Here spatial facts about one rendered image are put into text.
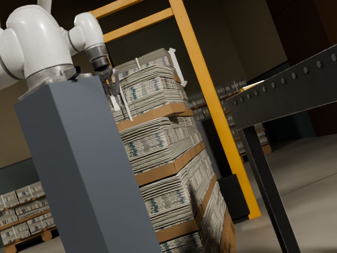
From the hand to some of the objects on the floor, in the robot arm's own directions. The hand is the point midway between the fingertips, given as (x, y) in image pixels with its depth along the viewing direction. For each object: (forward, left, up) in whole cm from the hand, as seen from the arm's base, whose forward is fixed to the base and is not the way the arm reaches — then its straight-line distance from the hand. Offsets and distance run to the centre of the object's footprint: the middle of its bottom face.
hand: (115, 103), depth 207 cm
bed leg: (+5, -54, -96) cm, 110 cm away
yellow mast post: (+147, +52, -96) cm, 183 cm away
